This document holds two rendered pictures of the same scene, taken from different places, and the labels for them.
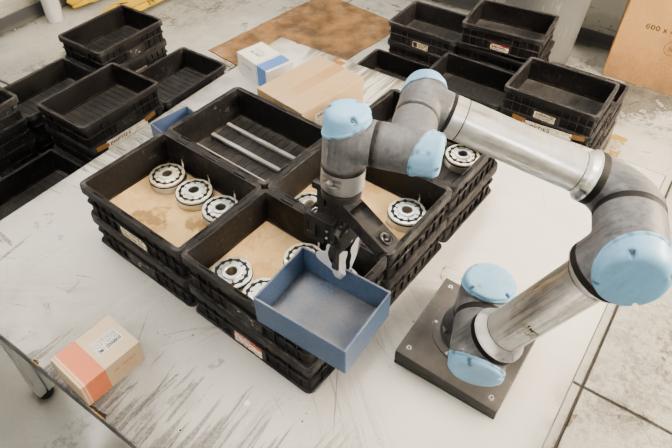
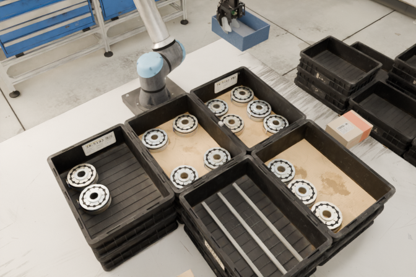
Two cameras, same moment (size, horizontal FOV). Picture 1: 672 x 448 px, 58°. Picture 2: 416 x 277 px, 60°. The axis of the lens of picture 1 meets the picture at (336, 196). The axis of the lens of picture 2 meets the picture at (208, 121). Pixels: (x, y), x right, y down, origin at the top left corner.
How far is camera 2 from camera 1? 201 cm
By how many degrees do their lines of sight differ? 88
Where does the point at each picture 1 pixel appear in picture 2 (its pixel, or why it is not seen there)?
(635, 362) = not seen: hidden behind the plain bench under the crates
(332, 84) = not seen: outside the picture
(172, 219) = (317, 180)
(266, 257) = (252, 137)
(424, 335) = not seen: hidden behind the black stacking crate
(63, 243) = (405, 229)
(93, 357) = (350, 122)
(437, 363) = (179, 92)
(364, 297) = (220, 32)
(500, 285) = (147, 56)
